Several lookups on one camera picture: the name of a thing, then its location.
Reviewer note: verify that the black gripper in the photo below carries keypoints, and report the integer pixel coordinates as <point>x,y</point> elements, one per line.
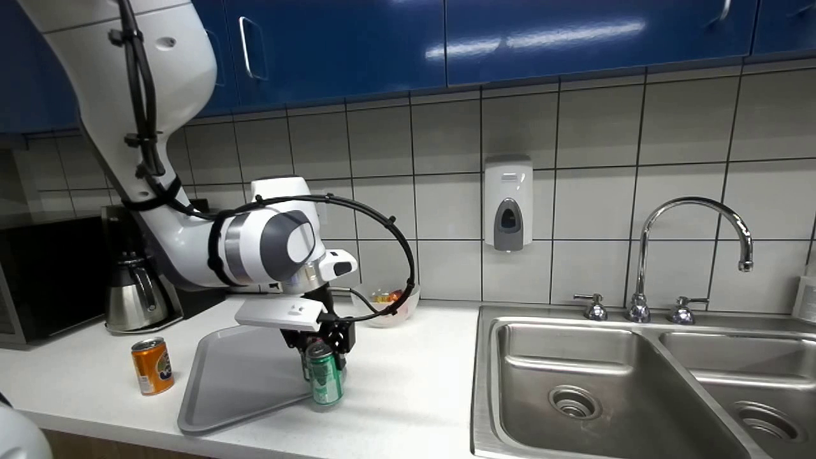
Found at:
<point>338,327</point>

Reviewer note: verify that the green soda can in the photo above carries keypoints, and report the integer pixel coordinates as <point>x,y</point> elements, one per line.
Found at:
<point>324,382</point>

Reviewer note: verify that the orange soda can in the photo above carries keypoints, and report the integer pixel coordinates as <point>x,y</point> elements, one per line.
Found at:
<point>153,365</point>

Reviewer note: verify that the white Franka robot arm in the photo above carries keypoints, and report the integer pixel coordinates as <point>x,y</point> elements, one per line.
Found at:
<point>187,238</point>

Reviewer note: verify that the grey plastic tray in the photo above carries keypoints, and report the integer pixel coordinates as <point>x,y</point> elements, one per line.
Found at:
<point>237,382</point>

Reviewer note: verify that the clear plastic bowl with fruit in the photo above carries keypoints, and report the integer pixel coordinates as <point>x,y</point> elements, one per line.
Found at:
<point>387,306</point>

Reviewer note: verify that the steel coffee carafe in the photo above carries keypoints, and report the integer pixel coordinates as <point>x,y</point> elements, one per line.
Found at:
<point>131,295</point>

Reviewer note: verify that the wooden base cabinet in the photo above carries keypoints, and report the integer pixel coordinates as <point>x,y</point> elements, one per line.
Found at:
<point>111,450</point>

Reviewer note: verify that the black microwave oven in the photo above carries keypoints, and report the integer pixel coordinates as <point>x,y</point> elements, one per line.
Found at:
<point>46,281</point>

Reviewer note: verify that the stainless steel double sink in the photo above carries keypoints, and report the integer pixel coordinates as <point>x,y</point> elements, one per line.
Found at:
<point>612,391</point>

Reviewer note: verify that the chrome gooseneck faucet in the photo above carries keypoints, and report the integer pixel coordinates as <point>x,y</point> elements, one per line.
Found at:
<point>688,205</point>

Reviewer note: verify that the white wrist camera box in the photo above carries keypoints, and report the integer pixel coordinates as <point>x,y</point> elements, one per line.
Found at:
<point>270,313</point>

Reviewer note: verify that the white wall soap dispenser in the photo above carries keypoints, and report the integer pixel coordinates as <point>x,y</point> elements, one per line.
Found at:
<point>508,198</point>

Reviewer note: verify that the blue wall cabinets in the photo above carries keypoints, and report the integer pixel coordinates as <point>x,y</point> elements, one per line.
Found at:
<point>423,38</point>

